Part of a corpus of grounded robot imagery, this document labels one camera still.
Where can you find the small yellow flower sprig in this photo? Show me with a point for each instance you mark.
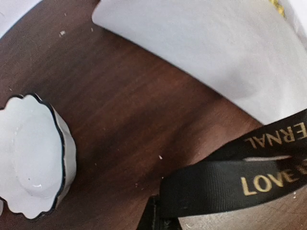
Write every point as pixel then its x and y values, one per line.
pixel 278 7

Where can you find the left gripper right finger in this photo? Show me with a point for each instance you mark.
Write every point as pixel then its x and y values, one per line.
pixel 169 224

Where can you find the translucent white wrapping paper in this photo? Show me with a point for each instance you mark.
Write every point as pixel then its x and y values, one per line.
pixel 243 49

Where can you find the white scalloped bowl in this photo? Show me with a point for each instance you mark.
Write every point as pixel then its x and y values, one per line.
pixel 37 156

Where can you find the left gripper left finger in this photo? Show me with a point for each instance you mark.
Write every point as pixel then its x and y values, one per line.
pixel 150 217

